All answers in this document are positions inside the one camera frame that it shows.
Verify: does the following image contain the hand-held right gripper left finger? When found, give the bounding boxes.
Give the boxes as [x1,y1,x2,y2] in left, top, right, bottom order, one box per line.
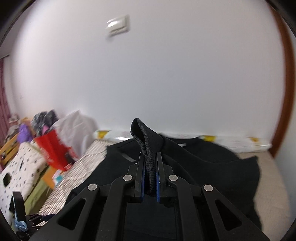
[29,152,146,241]

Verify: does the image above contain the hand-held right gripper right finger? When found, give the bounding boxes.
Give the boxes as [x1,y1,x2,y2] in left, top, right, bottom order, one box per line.
[156,152,271,241]

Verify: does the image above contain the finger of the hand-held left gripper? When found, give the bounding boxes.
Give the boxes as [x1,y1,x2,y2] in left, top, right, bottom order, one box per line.
[25,213,55,229]

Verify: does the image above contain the black garment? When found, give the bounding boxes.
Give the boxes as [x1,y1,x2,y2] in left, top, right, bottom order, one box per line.
[66,118,262,233]

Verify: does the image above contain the dark patterned clothes pile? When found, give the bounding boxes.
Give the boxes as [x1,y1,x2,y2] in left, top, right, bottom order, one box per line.
[31,110,58,137]

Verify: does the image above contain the green cloth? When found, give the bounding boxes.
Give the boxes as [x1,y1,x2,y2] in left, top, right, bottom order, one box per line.
[24,178,50,209]

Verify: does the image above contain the white dotted blanket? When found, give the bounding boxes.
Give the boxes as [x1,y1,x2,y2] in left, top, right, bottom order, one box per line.
[0,141,49,223]

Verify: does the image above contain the orange box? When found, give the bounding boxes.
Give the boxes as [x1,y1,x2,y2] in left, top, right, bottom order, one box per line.
[43,166,70,189]

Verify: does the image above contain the striped beige bed sheet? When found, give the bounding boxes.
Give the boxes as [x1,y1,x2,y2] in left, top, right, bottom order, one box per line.
[38,139,288,234]

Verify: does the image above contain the red bag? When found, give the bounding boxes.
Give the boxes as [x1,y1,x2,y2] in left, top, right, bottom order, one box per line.
[35,130,80,172]

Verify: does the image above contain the purple cloth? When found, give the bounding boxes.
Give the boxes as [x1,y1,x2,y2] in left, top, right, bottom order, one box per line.
[18,124,33,143]

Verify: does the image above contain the white plastic bag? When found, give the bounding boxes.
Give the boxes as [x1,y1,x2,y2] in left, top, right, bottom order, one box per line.
[54,111,99,160]

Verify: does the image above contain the white yellow printed bed bumper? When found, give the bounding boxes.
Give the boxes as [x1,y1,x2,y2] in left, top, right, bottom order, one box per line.
[94,129,272,153]

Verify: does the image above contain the pink curtain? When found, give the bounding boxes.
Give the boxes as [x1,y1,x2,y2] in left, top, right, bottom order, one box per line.
[0,58,12,142]

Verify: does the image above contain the yellow wooden crib rail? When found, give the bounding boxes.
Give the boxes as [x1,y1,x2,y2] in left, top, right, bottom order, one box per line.
[0,118,33,168]

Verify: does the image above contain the white wall switch plate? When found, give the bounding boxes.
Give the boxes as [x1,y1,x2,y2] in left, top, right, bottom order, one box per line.
[105,14,130,38]

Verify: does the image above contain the brown wooden door frame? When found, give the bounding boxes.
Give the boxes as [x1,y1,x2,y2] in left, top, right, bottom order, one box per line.
[268,5,295,158]

